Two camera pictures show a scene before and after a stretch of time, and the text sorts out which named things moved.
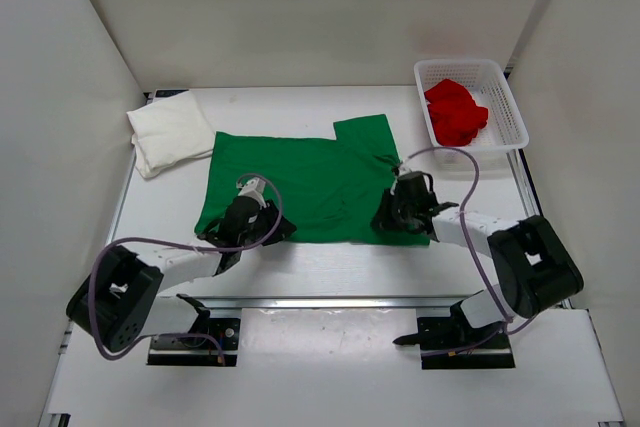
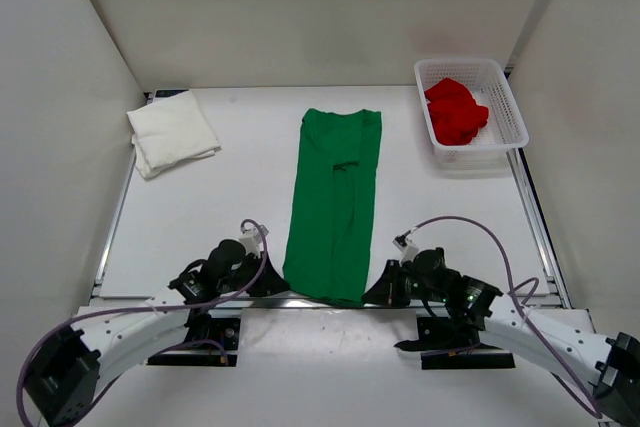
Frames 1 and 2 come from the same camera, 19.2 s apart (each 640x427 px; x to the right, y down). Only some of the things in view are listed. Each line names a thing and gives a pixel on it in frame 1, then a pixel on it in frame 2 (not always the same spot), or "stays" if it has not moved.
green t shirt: [329, 189] → [331, 231]
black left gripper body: [264, 221] → [245, 273]
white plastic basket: [487, 83] stays
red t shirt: [455, 115] stays
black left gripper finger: [272, 239] → [266, 287]
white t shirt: [167, 131] stays
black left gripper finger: [284, 230] → [269, 282]
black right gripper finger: [385, 216] → [391, 290]
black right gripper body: [406, 210] → [418, 291]
